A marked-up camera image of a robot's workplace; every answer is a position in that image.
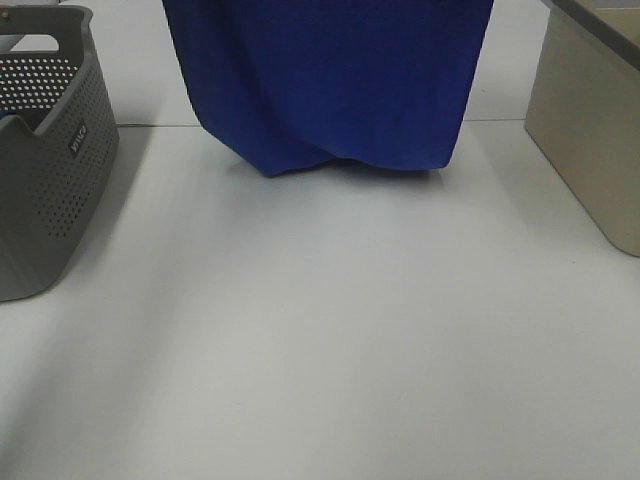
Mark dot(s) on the blue towel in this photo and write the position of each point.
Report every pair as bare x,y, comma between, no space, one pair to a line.
291,85

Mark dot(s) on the grey perforated laundry basket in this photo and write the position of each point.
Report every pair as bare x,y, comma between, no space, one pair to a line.
58,144

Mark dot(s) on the beige storage bin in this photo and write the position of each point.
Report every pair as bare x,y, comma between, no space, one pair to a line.
583,112

